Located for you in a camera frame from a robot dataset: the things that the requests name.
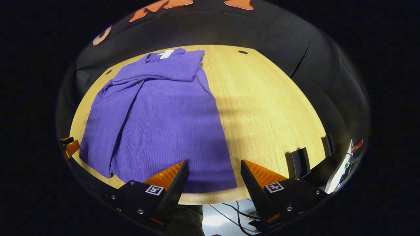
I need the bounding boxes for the black table clamp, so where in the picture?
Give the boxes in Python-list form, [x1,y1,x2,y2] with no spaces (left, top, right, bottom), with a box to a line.
[285,147,311,178]
[322,134,335,157]

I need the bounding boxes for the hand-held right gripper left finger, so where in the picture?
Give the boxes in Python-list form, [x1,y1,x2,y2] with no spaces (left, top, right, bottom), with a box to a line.
[110,161,190,226]

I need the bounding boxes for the purple shirt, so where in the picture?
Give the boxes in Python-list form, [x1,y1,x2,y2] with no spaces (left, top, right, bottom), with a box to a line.
[79,48,237,194]

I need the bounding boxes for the black cable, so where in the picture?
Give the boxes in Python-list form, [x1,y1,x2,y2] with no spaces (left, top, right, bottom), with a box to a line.
[222,203,261,221]
[209,204,261,235]

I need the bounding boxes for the white box with red tab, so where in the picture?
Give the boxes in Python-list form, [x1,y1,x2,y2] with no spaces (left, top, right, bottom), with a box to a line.
[325,139,363,194]

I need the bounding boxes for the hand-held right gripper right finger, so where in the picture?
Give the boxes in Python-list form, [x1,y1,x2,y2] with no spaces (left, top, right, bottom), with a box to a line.
[241,160,328,226]

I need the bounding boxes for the person's dark trousers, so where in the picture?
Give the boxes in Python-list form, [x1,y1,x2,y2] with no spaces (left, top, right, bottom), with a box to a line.
[164,205,205,236]

